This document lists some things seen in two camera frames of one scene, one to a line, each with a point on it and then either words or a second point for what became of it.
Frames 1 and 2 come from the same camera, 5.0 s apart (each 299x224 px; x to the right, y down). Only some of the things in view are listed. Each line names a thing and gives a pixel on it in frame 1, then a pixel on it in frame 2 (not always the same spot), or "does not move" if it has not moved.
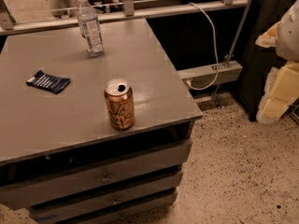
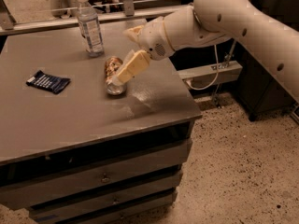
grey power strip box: [206, 77] does not move
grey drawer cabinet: [59, 159] does not move
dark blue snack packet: [49, 82] does not move
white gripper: [289, 36] -> [153, 39]
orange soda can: [120, 101] -> [114, 86]
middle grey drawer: [141, 189] does not move
